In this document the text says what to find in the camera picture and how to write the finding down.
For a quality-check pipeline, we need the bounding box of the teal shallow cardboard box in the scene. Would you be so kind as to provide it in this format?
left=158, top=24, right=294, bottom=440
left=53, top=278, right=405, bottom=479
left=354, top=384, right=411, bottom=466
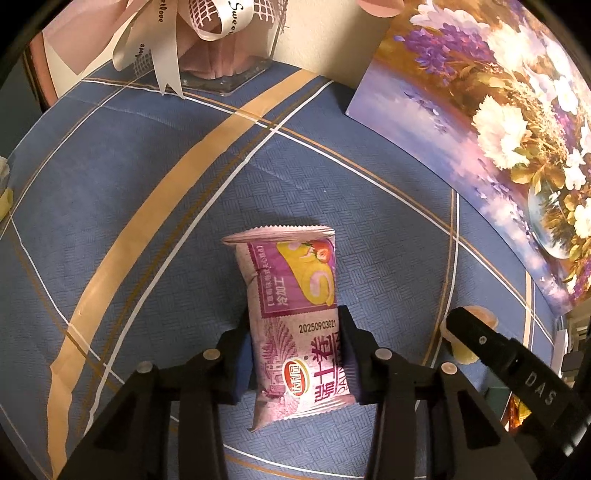
left=480, top=369, right=513, bottom=418

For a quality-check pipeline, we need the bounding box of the yellow jelly cup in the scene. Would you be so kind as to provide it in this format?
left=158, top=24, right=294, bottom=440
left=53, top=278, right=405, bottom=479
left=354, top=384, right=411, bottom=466
left=438, top=305, right=499, bottom=366

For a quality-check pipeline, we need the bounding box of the pink purple snack packet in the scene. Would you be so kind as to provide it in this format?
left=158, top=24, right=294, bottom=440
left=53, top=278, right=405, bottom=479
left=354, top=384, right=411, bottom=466
left=221, top=224, right=358, bottom=433

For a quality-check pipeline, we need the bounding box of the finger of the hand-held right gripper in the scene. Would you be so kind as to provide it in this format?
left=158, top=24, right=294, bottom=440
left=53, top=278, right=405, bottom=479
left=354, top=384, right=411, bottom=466
left=445, top=307, right=519, bottom=376

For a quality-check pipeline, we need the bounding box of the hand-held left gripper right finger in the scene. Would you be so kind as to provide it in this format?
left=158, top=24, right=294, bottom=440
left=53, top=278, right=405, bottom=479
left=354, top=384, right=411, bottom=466
left=339, top=305, right=527, bottom=480

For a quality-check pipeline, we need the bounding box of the pink flower bouquet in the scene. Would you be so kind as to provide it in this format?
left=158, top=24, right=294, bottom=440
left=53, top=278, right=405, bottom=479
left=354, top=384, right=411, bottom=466
left=41, top=0, right=407, bottom=99

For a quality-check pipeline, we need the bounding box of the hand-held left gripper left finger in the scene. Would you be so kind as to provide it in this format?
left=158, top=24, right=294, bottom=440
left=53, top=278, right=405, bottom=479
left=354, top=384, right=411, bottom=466
left=58, top=318, right=252, bottom=480

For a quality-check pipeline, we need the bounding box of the floral painting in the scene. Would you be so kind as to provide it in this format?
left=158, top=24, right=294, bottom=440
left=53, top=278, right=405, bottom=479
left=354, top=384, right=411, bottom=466
left=345, top=0, right=591, bottom=317

